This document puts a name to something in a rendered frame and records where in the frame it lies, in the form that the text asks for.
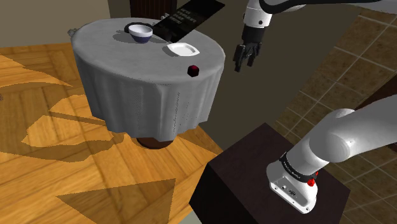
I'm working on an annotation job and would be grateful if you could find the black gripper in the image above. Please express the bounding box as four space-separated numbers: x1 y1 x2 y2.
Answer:
233 24 265 73

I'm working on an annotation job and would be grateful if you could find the dark red round fruit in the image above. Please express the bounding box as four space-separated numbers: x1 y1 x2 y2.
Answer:
187 64 200 78

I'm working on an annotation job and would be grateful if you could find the white square plate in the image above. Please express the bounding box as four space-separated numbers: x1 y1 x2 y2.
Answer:
167 42 200 57

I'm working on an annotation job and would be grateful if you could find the black flat book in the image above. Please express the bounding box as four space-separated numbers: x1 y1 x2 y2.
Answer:
151 0 226 43

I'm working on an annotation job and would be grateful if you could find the white and blue bowl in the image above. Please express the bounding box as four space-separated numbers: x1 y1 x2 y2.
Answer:
128 24 154 44

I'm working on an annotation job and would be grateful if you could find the round table with grey cloth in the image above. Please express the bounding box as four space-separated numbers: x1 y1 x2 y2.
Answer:
70 17 226 150

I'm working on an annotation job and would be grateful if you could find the dark robot stand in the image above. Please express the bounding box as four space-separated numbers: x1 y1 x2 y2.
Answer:
188 122 352 224

